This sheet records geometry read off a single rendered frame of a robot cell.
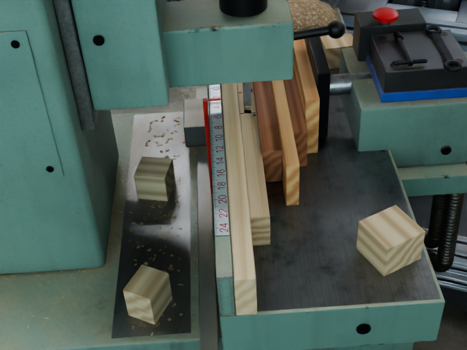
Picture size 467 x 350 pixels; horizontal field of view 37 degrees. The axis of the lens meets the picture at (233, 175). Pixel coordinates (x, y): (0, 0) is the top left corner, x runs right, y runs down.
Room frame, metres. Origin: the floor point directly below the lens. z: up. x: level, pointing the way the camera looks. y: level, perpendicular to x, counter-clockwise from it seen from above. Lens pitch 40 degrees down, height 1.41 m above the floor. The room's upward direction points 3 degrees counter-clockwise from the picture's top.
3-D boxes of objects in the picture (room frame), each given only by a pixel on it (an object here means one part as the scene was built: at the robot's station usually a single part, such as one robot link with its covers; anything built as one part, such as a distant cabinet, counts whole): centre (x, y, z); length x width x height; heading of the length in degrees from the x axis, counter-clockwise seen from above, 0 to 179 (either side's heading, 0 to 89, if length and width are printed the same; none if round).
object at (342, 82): (0.71, -0.14, 0.95); 0.09 x 0.07 x 0.09; 1
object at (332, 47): (0.85, -0.15, 0.92); 0.04 x 0.04 x 0.03; 6
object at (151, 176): (0.71, 0.10, 0.82); 0.04 x 0.04 x 0.04; 77
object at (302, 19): (0.96, -0.11, 0.92); 0.14 x 0.09 x 0.04; 91
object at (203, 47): (0.69, 0.00, 1.03); 0.14 x 0.07 x 0.09; 91
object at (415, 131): (0.71, -0.21, 0.92); 0.15 x 0.13 x 0.09; 1
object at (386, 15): (0.75, -0.19, 1.02); 0.03 x 0.03 x 0.01
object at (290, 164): (0.68, -0.06, 0.93); 0.24 x 0.01 x 0.06; 1
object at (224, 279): (0.71, 0.02, 0.93); 0.60 x 0.02 x 0.06; 1
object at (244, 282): (0.71, 0.00, 0.93); 0.60 x 0.02 x 0.05; 1
